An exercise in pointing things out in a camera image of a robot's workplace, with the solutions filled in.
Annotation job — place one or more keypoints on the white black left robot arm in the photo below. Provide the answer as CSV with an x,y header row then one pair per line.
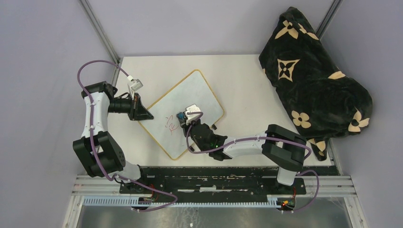
x,y
97,150

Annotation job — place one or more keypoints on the white toothed cable duct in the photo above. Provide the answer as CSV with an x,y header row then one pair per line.
x,y
136,202

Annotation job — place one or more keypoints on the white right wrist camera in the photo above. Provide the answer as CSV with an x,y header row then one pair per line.
x,y
192,113

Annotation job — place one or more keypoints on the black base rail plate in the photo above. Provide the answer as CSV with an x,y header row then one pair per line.
x,y
212,184

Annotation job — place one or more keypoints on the aluminium frame rails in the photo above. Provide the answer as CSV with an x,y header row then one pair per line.
x,y
336,201

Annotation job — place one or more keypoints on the black floral plush blanket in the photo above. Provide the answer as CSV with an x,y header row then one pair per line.
x,y
321,101

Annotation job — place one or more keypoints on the blue eraser cloth pad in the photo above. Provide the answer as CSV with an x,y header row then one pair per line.
x,y
181,115

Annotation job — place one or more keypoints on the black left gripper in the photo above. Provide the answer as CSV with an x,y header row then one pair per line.
x,y
138,112

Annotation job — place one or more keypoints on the yellow framed whiteboard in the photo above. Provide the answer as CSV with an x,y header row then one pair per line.
x,y
180,105

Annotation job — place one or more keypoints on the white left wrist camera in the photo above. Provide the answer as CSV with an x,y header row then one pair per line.
x,y
134,85

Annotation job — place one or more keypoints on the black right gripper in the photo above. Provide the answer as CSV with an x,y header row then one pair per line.
x,y
185,127

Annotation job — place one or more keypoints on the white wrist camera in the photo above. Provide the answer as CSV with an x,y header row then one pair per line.
x,y
134,85
192,113

